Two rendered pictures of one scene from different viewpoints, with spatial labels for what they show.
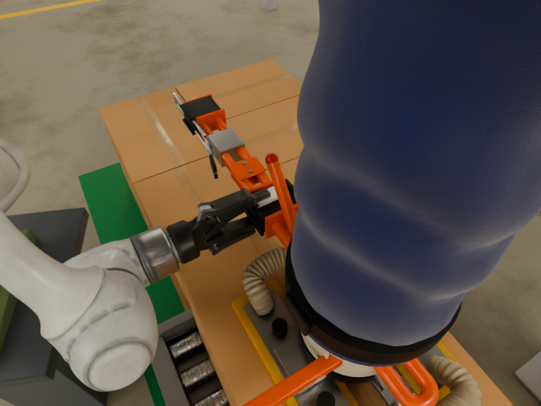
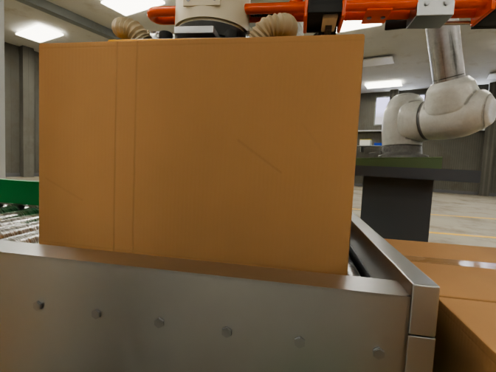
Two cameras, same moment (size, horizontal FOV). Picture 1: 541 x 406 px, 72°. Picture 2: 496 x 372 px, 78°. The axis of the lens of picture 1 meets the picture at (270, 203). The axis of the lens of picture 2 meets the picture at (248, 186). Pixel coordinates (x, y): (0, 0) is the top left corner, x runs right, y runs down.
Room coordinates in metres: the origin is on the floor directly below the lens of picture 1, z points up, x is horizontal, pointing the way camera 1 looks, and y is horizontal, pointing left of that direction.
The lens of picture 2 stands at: (0.80, -0.64, 0.74)
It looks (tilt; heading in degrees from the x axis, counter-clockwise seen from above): 4 degrees down; 129
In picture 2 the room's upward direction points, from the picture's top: 3 degrees clockwise
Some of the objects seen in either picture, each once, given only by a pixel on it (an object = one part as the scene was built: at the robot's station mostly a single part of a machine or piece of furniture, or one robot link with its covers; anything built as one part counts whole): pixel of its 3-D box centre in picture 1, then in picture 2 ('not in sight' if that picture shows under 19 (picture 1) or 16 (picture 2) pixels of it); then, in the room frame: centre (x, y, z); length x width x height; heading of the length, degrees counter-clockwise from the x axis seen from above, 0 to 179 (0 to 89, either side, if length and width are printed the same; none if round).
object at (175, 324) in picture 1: (253, 286); (362, 238); (0.58, 0.05, 0.58); 0.70 x 0.03 x 0.06; 120
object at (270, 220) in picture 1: (274, 206); (323, 11); (0.48, -0.01, 1.08); 0.10 x 0.08 x 0.06; 120
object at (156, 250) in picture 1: (158, 253); not in sight; (0.37, 0.20, 1.07); 0.09 x 0.06 x 0.09; 30
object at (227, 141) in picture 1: (226, 147); (429, 11); (0.66, 0.10, 1.07); 0.07 x 0.07 x 0.04; 30
